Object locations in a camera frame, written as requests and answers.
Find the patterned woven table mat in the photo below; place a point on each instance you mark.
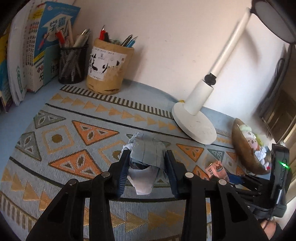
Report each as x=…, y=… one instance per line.
x=78, y=134

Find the pink barcode snack packet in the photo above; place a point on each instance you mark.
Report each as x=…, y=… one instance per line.
x=216, y=169

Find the pink face plush toy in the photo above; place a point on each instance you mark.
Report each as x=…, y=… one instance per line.
x=250, y=137

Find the white desk lamp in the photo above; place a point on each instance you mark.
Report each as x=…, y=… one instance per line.
x=279, y=18

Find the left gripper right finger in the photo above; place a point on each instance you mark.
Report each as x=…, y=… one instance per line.
x=231, y=218

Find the bamboo pen holder with label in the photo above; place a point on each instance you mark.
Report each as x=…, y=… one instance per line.
x=107, y=67

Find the dark wooden furniture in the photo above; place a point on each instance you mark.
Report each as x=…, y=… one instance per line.
x=277, y=110

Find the grey white paper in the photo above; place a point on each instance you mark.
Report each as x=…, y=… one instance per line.
x=146, y=162

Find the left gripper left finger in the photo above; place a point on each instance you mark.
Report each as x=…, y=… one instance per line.
x=63, y=219

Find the row of upright books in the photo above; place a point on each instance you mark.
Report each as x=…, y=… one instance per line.
x=29, y=48

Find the person's right hand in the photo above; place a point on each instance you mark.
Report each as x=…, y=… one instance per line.
x=271, y=228

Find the black mesh pen holder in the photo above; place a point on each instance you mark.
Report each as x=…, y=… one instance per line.
x=72, y=64

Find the woven brown basket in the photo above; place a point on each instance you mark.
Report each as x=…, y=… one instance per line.
x=245, y=152

